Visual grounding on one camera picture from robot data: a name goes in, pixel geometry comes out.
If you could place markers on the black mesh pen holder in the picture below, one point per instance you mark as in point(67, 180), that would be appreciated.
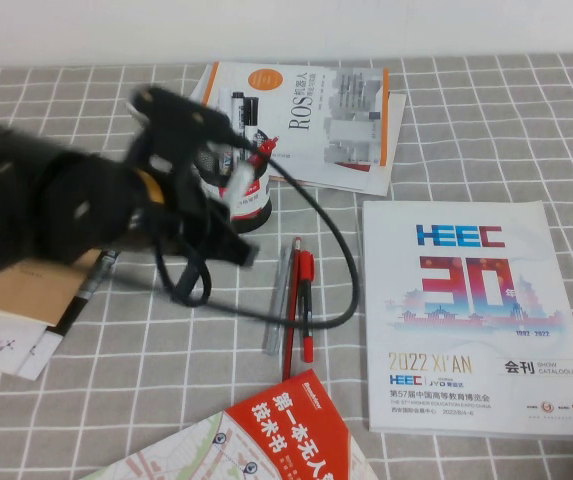
point(253, 215)

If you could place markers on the white leaflet with logo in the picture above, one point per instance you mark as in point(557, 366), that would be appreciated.
point(201, 92)

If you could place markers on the brown kraft notebook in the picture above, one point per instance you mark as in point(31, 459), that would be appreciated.
point(26, 295)

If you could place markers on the red and black marker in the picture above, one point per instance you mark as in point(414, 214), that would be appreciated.
point(306, 300)

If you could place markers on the grey checked tablecloth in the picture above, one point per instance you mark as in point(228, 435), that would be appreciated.
point(166, 360)

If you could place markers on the grey pen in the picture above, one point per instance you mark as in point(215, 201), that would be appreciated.
point(275, 305)

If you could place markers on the red book with map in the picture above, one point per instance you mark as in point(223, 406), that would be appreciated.
point(291, 430)

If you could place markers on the slim white marker black cap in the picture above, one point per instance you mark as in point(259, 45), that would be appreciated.
point(251, 112)

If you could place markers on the dark red pencil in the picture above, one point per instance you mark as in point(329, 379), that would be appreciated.
point(291, 300)

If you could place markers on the white HEEC show catalogue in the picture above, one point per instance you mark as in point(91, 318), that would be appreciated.
point(466, 320)

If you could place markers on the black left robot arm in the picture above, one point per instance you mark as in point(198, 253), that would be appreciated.
point(41, 200)

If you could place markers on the red pen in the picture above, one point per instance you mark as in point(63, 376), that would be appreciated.
point(266, 147)

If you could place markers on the white marker black tip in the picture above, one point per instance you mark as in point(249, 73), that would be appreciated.
point(238, 110)

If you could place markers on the white folded leaflet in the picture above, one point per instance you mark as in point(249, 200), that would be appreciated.
point(1, 345)

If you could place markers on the white magazine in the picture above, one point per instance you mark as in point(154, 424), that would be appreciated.
point(386, 175)

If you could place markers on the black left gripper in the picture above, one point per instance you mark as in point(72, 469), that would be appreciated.
point(176, 200)

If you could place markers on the white orange ROS book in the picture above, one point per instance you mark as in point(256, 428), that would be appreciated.
point(316, 135)

